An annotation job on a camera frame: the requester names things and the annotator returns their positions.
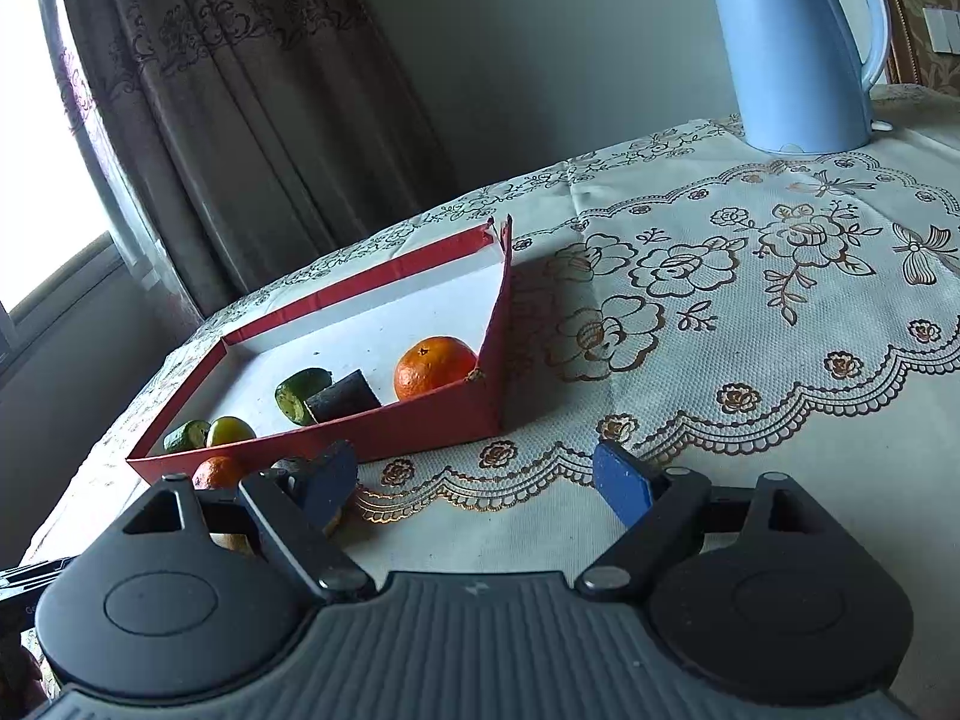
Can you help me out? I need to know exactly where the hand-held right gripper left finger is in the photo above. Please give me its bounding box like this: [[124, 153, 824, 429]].
[[75, 440, 377, 606]]

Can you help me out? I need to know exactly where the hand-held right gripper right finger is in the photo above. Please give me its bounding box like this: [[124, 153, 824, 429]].
[[574, 440, 863, 605]]

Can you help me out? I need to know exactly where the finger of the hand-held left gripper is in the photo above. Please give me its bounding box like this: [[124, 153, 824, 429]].
[[0, 558, 74, 586]]

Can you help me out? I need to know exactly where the dark eggplant piece front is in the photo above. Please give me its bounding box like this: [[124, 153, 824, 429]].
[[306, 369, 383, 425]]

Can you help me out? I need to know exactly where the large green cucumber piece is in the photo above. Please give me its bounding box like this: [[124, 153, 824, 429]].
[[274, 367, 335, 427]]

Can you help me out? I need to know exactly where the orange tangerine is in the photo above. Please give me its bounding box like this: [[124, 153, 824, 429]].
[[192, 454, 256, 554], [393, 335, 479, 402]]

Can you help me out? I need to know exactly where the yellow green round fruit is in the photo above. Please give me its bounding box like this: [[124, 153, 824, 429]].
[[206, 416, 257, 449]]

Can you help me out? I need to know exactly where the small green cucumber piece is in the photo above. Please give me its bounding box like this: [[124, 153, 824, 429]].
[[163, 420, 211, 455]]

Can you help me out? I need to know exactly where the red cardboard box tray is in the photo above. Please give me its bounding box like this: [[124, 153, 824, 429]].
[[126, 216, 515, 485]]

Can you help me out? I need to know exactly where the brown embroidered curtain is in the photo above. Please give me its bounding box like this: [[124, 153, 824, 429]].
[[75, 0, 460, 316]]

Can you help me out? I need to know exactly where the sheer lace curtain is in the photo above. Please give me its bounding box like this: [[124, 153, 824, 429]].
[[41, 0, 207, 325]]

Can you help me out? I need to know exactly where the window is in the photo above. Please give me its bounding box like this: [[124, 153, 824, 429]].
[[0, 0, 143, 380]]

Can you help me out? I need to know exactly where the light blue electric kettle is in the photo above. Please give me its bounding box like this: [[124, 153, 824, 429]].
[[688, 0, 895, 155]]

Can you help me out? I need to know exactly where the white wall switch panel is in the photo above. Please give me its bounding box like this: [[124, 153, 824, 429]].
[[922, 6, 960, 55]]

